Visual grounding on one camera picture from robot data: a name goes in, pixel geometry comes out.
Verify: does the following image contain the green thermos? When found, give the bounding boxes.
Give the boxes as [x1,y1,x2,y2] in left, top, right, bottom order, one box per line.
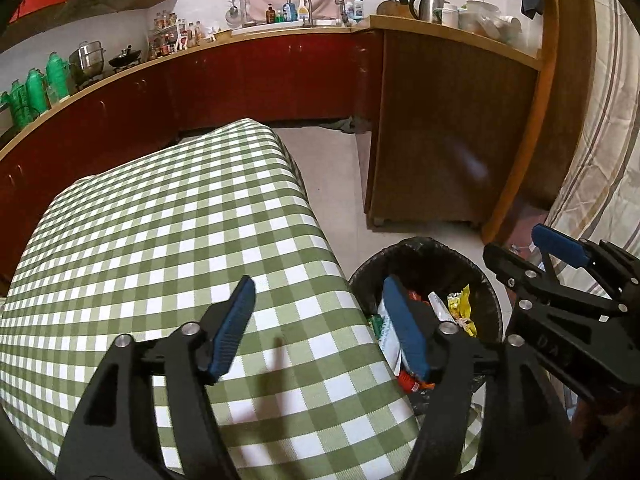
[46,52,70,100]
[26,68,49,117]
[1,79,32,130]

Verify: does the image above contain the green label brown bottle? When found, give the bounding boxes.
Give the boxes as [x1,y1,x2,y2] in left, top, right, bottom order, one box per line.
[368,314,384,340]

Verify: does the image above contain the sink faucet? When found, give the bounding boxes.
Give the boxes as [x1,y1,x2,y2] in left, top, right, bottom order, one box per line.
[286,0,314,27]

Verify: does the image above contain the orange plastic bag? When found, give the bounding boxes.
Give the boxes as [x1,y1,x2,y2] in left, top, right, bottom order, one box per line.
[397,370,436,393]

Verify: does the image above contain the green thermos middle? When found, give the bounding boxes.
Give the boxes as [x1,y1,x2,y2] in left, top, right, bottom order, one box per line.
[26,68,49,117]

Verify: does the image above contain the red kitchen cabinets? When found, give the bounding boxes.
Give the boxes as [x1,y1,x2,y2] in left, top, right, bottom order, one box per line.
[1,30,383,290]

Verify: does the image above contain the yellow wrapper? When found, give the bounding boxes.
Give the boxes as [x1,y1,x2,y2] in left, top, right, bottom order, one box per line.
[447,285,477,338]

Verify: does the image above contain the spice rack with bottles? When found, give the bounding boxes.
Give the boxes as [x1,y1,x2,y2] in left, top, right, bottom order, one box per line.
[148,10,206,60]

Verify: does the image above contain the black trash bin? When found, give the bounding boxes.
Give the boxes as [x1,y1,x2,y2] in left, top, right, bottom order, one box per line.
[348,235,504,416]

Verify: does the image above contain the green thermos left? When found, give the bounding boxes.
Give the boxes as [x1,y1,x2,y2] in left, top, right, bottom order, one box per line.
[1,79,32,130]

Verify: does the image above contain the white blue paper package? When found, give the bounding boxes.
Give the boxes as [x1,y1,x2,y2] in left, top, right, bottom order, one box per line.
[376,300,404,377]

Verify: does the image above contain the green thermos right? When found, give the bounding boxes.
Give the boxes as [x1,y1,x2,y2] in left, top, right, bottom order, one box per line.
[46,52,70,100]

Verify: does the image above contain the black wok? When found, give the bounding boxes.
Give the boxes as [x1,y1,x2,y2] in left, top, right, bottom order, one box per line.
[108,46,141,70]

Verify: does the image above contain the brown wooden side cabinet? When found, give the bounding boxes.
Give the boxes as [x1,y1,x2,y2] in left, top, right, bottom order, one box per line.
[357,14,541,226]

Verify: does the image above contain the green white checkered tablecloth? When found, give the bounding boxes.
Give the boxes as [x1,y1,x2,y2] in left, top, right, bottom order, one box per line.
[1,119,419,479]

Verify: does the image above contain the striped fabric curtain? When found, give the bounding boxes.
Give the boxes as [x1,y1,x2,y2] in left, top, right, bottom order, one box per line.
[529,0,640,302]

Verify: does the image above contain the steel stock pot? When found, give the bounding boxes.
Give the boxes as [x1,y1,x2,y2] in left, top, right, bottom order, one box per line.
[68,40,104,86]

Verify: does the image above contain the blue white tube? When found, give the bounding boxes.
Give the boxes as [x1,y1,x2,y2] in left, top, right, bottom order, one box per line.
[427,292,456,324]

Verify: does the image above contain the steel electric kettle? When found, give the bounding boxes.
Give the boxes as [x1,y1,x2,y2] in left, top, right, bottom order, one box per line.
[409,0,447,24]

